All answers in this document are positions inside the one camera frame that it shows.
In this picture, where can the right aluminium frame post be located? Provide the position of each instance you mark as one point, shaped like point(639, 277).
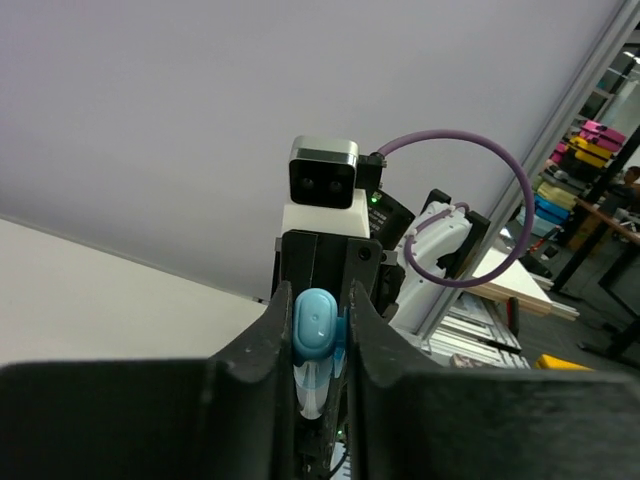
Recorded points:
point(585, 60)

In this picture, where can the light blue highlighter body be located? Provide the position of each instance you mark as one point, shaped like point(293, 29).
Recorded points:
point(313, 377)

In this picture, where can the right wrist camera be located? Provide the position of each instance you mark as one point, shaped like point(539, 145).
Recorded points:
point(323, 196)

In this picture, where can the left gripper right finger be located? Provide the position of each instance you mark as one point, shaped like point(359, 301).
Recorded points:
point(410, 418)

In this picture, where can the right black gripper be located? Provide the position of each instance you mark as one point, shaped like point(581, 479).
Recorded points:
point(332, 262)

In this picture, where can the light blue highlighter cap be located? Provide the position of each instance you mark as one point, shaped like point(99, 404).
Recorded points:
point(319, 327)

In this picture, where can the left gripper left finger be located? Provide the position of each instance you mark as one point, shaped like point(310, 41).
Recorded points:
point(228, 416)

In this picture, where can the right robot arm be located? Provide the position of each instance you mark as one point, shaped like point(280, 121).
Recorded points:
point(402, 260)

